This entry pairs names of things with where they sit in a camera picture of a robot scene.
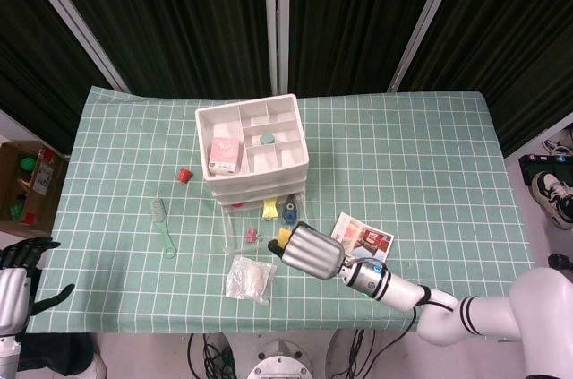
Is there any black curtain panel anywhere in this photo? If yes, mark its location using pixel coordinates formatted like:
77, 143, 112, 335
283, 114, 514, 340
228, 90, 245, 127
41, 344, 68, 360
0, 0, 108, 156
400, 0, 573, 159
288, 0, 442, 98
38, 0, 274, 100

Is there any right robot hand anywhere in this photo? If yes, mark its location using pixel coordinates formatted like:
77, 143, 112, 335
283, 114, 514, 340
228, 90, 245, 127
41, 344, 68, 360
267, 220, 346, 281

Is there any pink card box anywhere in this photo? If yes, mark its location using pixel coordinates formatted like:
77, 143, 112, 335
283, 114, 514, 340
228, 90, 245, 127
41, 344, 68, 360
208, 135, 245, 176

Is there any white cable bundle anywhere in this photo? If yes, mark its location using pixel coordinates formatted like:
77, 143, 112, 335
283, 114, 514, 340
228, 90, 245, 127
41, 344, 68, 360
543, 125, 573, 156

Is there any white frame pole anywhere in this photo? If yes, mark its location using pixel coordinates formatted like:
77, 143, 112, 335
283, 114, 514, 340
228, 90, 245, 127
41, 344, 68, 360
388, 0, 469, 93
13, 0, 131, 93
262, 0, 291, 89

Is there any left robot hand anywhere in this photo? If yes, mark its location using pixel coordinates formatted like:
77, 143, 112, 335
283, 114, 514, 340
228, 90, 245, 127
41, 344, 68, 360
0, 237, 76, 338

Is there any transparent drawer with low handle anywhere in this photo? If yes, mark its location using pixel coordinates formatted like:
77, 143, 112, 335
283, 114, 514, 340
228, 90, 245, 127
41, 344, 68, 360
218, 189, 311, 255

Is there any white drawer organizer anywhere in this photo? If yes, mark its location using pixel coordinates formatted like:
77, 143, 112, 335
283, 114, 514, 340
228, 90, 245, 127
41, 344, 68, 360
194, 92, 311, 210

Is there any black and white sneaker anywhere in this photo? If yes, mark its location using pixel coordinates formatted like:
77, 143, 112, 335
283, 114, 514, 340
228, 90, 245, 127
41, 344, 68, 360
531, 171, 573, 230

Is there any black floor cable bundle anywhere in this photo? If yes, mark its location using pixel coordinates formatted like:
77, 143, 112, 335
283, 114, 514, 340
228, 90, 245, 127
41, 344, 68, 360
185, 332, 236, 379
342, 329, 381, 379

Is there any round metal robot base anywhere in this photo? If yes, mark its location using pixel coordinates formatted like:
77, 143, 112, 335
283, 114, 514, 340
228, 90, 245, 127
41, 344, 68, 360
247, 338, 314, 379

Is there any brown cardboard box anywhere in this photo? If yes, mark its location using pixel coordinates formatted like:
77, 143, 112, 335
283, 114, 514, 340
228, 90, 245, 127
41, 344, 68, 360
0, 140, 69, 237

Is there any white plastic wrapped packet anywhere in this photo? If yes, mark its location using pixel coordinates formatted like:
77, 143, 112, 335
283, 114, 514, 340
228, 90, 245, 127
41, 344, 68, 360
225, 255, 278, 307

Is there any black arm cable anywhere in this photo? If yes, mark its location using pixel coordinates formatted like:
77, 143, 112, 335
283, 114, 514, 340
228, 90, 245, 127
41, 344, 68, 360
380, 287, 460, 353

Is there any red photo postcard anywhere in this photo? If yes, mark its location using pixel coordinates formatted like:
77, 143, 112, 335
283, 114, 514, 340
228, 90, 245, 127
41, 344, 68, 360
329, 211, 395, 264

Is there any green checked tablecloth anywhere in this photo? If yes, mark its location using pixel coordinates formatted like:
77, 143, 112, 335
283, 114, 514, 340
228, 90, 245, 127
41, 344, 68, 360
25, 85, 536, 335

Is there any black equipment case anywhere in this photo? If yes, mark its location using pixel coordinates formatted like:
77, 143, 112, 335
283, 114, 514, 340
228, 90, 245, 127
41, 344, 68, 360
518, 152, 573, 192

